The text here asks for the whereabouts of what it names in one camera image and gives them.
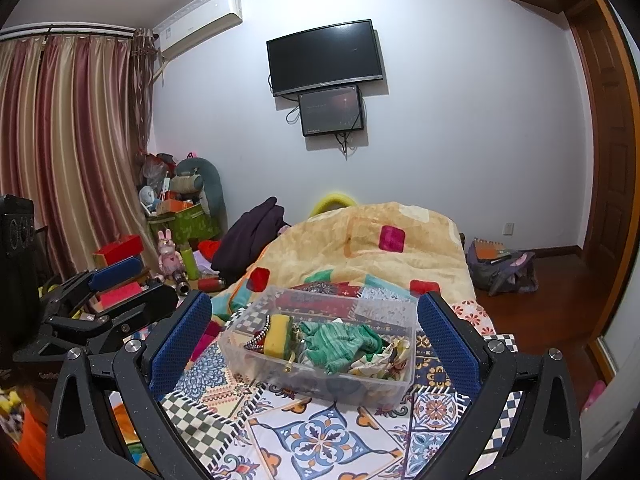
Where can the yellow plush blanket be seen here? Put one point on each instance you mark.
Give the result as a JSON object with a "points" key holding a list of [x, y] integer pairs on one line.
{"points": [[350, 255]]}

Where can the small white fan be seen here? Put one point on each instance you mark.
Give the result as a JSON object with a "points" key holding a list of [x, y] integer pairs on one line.
{"points": [[147, 197]]}

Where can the small black wall monitor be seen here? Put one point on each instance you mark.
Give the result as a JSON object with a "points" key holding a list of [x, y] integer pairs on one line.
{"points": [[330, 110]]}

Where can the wooden door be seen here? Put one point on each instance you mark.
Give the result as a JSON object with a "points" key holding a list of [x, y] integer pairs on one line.
{"points": [[605, 150]]}

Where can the red thermos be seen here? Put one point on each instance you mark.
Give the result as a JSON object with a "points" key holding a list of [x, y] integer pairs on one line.
{"points": [[211, 284]]}

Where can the green storage box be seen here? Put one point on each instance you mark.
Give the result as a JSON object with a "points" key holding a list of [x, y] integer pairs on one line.
{"points": [[187, 225]]}

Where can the grey plush pillow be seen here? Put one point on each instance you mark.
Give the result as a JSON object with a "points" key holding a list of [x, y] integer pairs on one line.
{"points": [[212, 190]]}

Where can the large black wall television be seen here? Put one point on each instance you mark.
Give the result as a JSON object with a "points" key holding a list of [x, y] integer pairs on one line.
{"points": [[325, 57]]}

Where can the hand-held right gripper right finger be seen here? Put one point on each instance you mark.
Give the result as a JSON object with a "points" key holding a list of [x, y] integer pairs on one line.
{"points": [[447, 345]]}

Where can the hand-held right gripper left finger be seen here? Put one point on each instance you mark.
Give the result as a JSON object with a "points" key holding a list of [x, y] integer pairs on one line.
{"points": [[182, 345]]}

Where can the floral print cloth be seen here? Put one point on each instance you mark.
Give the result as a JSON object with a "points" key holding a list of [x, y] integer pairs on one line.
{"points": [[385, 357]]}

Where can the pink box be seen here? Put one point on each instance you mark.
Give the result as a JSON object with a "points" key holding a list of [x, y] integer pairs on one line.
{"points": [[120, 297]]}

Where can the green bottle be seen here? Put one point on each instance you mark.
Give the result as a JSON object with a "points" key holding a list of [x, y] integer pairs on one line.
{"points": [[188, 262]]}

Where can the grey purple backpack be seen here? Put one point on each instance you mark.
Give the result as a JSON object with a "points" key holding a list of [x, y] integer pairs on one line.
{"points": [[500, 270]]}

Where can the green knitted scarf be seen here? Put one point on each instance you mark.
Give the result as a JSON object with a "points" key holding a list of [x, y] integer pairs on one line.
{"points": [[335, 347]]}

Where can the patterned tile print bed cover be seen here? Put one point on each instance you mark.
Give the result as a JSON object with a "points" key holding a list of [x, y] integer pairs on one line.
{"points": [[310, 435]]}

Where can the black metal cylinder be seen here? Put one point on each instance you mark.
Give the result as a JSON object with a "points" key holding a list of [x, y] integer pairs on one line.
{"points": [[180, 285]]}

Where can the red box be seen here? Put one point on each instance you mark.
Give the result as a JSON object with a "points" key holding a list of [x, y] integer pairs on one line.
{"points": [[117, 250]]}

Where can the black speaker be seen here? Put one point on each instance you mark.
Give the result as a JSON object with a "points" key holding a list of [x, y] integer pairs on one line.
{"points": [[15, 250]]}

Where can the striped red curtain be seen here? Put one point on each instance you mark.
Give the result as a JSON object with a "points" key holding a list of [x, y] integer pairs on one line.
{"points": [[70, 150]]}

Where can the clear plastic storage box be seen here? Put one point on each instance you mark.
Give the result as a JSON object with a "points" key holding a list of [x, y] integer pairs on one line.
{"points": [[330, 395]]}

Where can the pink bunny toy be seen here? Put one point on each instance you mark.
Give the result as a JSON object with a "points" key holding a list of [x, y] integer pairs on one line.
{"points": [[170, 255]]}

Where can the white air conditioner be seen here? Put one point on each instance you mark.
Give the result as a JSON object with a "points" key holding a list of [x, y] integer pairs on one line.
{"points": [[200, 25]]}

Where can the white wall socket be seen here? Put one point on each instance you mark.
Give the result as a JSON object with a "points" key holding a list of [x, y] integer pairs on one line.
{"points": [[510, 228]]}

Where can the curtain rod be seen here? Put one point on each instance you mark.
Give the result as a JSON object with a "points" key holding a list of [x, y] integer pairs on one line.
{"points": [[70, 31]]}

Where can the red cloth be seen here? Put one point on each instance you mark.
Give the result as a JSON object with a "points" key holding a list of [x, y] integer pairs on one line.
{"points": [[207, 249]]}

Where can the yellow pouch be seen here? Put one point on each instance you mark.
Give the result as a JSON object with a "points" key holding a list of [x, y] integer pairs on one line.
{"points": [[280, 337]]}

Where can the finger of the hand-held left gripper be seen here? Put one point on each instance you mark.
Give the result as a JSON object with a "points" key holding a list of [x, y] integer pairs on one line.
{"points": [[150, 302], [115, 272]]}

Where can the dark purple garment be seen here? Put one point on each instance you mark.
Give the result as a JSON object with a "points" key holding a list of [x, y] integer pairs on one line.
{"points": [[250, 240]]}

